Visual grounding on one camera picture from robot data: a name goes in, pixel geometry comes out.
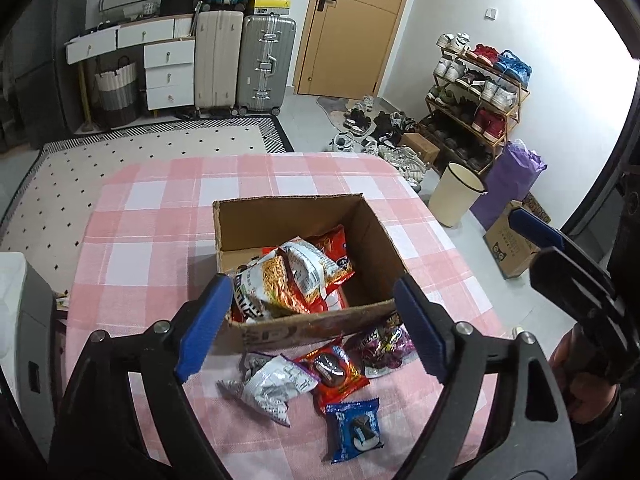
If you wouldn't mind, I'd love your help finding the wooden shoe rack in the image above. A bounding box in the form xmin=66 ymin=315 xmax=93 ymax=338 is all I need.
xmin=425 ymin=35 xmax=531 ymax=176

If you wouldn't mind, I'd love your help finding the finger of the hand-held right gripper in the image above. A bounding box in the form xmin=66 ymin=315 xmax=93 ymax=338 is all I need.
xmin=507 ymin=206 xmax=567 ymax=253
xmin=529 ymin=247 xmax=619 ymax=322

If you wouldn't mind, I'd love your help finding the person's right hand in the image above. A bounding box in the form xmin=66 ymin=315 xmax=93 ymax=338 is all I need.
xmin=549 ymin=332 xmax=623 ymax=426

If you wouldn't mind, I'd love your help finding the printed cardboard box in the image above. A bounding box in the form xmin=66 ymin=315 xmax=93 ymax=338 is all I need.
xmin=482 ymin=200 xmax=543 ymax=281

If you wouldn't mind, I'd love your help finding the silver suitcase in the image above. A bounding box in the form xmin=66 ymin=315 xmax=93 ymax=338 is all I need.
xmin=236 ymin=14 xmax=297 ymax=116

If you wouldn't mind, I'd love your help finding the yellow handled broom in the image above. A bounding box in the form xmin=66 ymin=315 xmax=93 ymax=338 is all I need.
xmin=76 ymin=57 xmax=96 ymax=135

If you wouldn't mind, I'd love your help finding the black box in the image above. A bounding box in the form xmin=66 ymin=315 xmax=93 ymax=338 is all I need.
xmin=159 ymin=0 xmax=201 ymax=17

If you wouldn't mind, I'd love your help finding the pink checked tablecloth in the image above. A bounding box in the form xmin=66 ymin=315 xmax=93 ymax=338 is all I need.
xmin=65 ymin=152 xmax=506 ymax=480

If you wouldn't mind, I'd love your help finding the dark grey fridge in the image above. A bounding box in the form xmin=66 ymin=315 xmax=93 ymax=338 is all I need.
xmin=15 ymin=0 xmax=91 ymax=148

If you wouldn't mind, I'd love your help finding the purple bag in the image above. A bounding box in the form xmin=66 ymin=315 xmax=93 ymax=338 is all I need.
xmin=470 ymin=140 xmax=548 ymax=228

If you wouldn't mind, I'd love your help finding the grey appliance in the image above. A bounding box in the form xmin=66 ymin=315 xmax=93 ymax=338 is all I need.
xmin=0 ymin=252 xmax=60 ymax=461

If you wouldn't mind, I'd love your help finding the beige suitcase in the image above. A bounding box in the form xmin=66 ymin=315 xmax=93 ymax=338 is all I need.
xmin=194 ymin=9 xmax=245 ymax=116

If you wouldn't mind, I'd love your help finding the orange white noodle snack packet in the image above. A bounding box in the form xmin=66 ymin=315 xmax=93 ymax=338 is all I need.
xmin=231 ymin=250 xmax=326 ymax=323
xmin=279 ymin=239 xmax=356 ymax=302

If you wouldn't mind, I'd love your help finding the red orange snack packet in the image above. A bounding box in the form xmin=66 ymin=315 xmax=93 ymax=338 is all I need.
xmin=305 ymin=224 xmax=351 ymax=271

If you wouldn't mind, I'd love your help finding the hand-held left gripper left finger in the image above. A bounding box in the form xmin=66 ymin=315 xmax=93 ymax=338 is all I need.
xmin=47 ymin=272 xmax=236 ymax=480

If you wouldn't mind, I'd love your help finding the blue cookie packet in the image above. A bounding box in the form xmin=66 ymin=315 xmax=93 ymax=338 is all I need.
xmin=324 ymin=397 xmax=385 ymax=465

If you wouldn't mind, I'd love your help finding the purple snack packet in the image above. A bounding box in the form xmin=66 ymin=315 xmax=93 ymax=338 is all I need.
xmin=345 ymin=312 xmax=421 ymax=380

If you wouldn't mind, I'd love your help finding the white drawer desk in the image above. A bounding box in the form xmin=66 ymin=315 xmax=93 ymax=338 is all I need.
xmin=65 ymin=12 xmax=198 ymax=111

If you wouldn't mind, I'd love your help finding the cream trash bin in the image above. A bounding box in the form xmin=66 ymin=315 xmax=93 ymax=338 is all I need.
xmin=429 ymin=161 xmax=488 ymax=228

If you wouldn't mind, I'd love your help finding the grey white woven basket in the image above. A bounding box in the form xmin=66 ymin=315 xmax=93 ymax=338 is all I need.
xmin=94 ymin=56 xmax=140 ymax=128

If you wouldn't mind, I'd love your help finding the small brown cardboard box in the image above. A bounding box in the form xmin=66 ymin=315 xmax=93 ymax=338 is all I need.
xmin=400 ymin=132 xmax=441 ymax=166

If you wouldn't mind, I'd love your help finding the scattered shoes group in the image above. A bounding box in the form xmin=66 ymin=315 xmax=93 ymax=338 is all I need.
xmin=327 ymin=95 xmax=431 ymax=193

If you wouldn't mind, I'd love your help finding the cream dotted rug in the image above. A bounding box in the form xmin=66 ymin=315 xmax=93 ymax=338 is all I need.
xmin=0 ymin=115 xmax=296 ymax=281

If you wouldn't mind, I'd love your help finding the wooden door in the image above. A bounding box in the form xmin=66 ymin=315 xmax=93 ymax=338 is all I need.
xmin=292 ymin=0 xmax=418 ymax=98

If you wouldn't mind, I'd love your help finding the grey doormat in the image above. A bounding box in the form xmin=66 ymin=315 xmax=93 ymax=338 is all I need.
xmin=316 ymin=95 xmax=396 ymax=133

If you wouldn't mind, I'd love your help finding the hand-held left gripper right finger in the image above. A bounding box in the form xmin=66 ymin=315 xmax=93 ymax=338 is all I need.
xmin=392 ymin=275 xmax=576 ymax=480

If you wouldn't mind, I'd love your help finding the silver snack packet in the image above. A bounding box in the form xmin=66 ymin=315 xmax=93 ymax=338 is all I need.
xmin=216 ymin=351 xmax=319 ymax=428

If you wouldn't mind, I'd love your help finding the red cookie packet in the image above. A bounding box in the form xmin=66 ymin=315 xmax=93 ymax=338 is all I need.
xmin=292 ymin=342 xmax=371 ymax=413

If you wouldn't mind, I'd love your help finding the yellow striped black shoebox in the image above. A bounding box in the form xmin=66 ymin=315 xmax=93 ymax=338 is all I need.
xmin=252 ymin=0 xmax=292 ymax=16

